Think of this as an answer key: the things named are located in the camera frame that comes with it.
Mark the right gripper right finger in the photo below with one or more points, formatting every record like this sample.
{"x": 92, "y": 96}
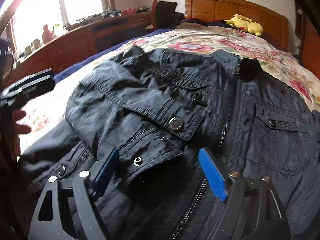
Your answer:
{"x": 230, "y": 188}

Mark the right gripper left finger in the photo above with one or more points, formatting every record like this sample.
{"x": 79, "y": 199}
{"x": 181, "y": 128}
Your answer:
{"x": 90, "y": 185}

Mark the dark navy jacket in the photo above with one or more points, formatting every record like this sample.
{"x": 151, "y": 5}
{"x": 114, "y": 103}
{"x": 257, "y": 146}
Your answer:
{"x": 158, "y": 109}

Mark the person's left hand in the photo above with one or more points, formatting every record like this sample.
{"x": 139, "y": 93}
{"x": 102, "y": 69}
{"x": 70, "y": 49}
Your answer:
{"x": 17, "y": 130}

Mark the floral bed quilt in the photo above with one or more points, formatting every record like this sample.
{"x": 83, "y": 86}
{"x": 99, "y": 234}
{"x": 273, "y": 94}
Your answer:
{"x": 45, "y": 112}

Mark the pink figurine on desk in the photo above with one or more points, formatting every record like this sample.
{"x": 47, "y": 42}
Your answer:
{"x": 47, "y": 34}

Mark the wooden desk cabinet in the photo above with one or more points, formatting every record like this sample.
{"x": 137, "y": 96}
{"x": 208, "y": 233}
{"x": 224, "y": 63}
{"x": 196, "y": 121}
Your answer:
{"x": 81, "y": 43}

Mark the black binoculars on desk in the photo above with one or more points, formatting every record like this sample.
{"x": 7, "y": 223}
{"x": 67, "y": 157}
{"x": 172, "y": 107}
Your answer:
{"x": 110, "y": 14}

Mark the red basket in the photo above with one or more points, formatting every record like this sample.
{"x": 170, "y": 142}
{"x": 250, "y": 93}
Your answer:
{"x": 130, "y": 11}

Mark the yellow Pikachu plush toy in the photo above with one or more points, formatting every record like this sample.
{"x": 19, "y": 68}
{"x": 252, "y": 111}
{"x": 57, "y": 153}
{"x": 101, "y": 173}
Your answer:
{"x": 245, "y": 24}

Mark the wooden bed headboard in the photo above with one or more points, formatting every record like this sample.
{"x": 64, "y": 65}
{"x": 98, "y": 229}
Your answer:
{"x": 275, "y": 25}

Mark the wooden chair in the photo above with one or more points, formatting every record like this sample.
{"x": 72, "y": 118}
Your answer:
{"x": 162, "y": 14}

